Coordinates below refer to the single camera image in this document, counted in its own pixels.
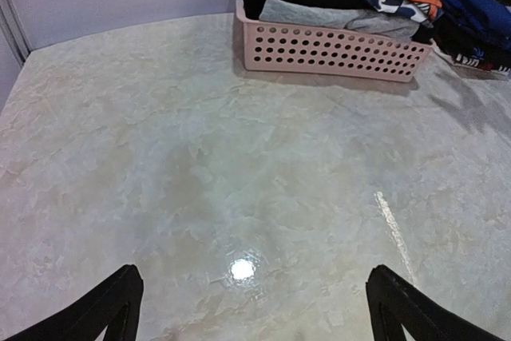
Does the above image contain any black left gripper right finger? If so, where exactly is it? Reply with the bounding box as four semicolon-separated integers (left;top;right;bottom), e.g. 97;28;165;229
366;264;499;341

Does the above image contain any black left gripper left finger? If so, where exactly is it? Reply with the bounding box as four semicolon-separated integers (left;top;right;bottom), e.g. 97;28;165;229
9;264;144;340

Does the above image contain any navy blue Mickey t-shirt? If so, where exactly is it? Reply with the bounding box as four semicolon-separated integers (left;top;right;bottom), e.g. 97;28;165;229
442;0;510;51

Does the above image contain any black folded printed garment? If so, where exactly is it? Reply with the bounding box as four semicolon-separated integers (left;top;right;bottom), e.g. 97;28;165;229
434;25;510;76

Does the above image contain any grey folded garment in basket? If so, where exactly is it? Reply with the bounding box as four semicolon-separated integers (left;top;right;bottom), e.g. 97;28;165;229
259;0;421;42

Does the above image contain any pink perforated plastic basket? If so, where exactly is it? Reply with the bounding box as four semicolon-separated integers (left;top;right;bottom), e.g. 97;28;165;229
236;0;432;82

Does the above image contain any left aluminium corner post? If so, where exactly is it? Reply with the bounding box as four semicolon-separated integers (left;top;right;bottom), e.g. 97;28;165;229
1;0;32;67

